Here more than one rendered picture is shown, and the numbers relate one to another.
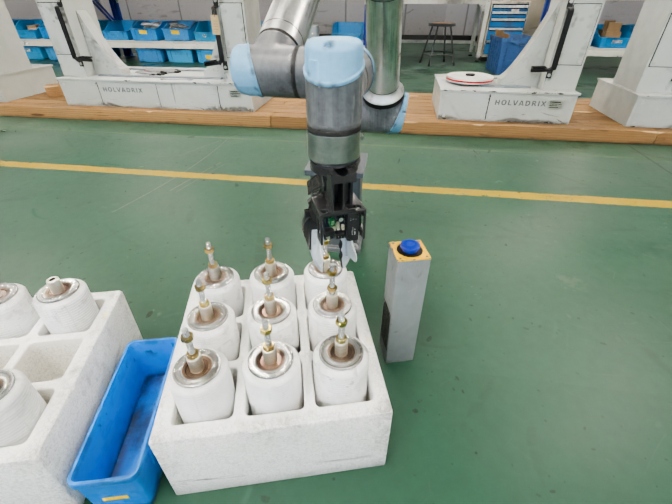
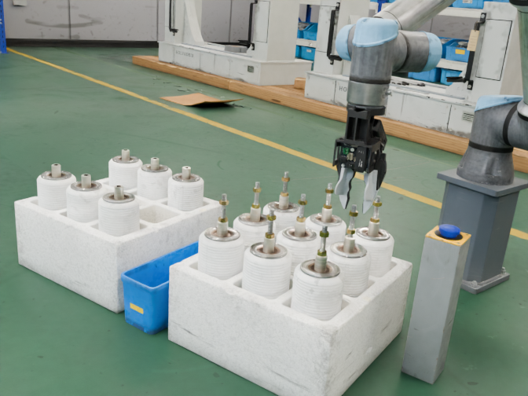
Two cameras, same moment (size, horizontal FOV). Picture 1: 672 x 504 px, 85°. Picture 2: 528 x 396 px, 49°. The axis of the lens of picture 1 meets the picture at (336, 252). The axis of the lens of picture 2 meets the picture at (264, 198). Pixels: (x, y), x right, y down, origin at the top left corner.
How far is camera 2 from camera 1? 0.69 m
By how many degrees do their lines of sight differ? 40
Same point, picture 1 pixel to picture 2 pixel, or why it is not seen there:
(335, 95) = (362, 53)
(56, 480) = (117, 273)
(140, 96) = not seen: hidden behind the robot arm
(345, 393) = (305, 301)
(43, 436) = (126, 239)
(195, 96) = (423, 111)
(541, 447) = not seen: outside the picture
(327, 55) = (361, 26)
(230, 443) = (212, 297)
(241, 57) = (344, 31)
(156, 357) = not seen: hidden behind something
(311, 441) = (265, 332)
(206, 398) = (214, 252)
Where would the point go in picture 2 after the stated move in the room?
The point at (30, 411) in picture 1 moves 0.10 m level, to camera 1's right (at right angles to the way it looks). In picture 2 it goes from (130, 223) to (155, 236)
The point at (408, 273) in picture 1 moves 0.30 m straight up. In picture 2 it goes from (434, 254) to (463, 100)
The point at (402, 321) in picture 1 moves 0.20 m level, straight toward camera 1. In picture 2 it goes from (424, 317) to (349, 342)
